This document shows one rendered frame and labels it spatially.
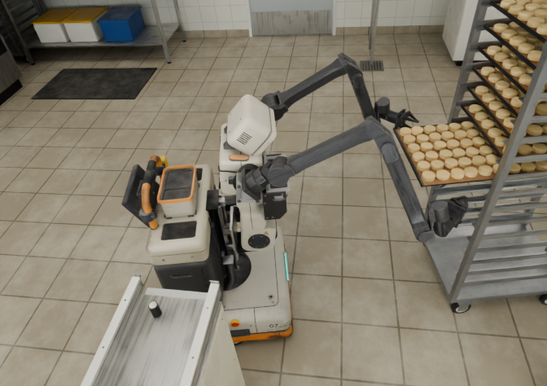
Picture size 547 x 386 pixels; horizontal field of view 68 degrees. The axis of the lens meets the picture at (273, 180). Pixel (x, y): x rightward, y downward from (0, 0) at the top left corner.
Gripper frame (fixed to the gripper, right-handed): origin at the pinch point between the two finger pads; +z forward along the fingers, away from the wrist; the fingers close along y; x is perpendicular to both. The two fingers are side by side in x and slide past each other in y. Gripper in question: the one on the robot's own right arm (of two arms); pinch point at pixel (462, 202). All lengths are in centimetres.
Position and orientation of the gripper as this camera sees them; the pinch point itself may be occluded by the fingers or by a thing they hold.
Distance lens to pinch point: 174.4
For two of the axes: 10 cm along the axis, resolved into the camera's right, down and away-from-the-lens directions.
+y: 0.0, -7.4, -6.7
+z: 6.7, -4.9, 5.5
